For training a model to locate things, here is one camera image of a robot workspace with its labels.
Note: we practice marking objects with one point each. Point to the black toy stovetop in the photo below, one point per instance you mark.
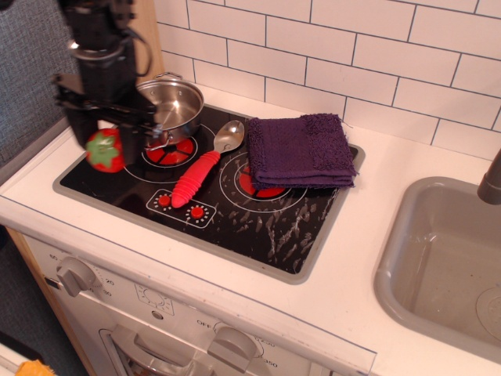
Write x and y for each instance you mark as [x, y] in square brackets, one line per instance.
[277, 232]

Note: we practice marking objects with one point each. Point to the silver pan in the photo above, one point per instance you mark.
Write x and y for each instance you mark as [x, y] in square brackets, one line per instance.
[179, 104]

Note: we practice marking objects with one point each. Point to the right red stove knob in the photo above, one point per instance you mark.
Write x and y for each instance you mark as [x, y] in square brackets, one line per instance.
[197, 212]

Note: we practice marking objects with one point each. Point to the red stove knob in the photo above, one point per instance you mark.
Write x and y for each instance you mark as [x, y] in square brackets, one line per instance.
[197, 212]
[164, 200]

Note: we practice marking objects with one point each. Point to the grey faucet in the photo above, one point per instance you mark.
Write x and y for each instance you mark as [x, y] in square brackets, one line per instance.
[489, 190]

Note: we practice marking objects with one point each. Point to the purple folded towel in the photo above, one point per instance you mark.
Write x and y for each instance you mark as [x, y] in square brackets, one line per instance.
[310, 151]

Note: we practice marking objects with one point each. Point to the grey oven door handle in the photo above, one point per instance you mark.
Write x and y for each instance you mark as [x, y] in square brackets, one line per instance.
[137, 358]

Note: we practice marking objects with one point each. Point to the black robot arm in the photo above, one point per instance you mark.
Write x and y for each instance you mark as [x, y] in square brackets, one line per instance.
[100, 25]

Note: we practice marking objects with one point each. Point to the left red stove knob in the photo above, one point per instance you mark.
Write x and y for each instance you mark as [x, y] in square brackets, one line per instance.
[164, 200]

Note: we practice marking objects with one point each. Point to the red handled silver spoon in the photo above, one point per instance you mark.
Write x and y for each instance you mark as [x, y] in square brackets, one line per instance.
[227, 139]

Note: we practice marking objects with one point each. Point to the grey timer knob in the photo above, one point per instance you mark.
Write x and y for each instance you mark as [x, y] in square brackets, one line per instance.
[75, 276]

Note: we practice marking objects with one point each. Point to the grey sink basin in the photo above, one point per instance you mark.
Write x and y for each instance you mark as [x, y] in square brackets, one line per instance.
[439, 274]

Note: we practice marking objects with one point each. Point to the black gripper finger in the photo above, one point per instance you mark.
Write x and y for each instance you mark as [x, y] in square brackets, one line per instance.
[84, 124]
[133, 141]

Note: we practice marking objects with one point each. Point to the red toy strawberry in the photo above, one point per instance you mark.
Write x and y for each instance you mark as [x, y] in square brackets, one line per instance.
[104, 151]

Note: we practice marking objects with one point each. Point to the grey oven knob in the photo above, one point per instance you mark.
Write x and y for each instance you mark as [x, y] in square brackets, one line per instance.
[233, 348]

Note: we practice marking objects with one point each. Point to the yellow object at corner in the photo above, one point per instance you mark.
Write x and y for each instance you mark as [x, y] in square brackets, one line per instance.
[34, 368]

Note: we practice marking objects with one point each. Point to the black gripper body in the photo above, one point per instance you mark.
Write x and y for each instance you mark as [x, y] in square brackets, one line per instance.
[106, 82]

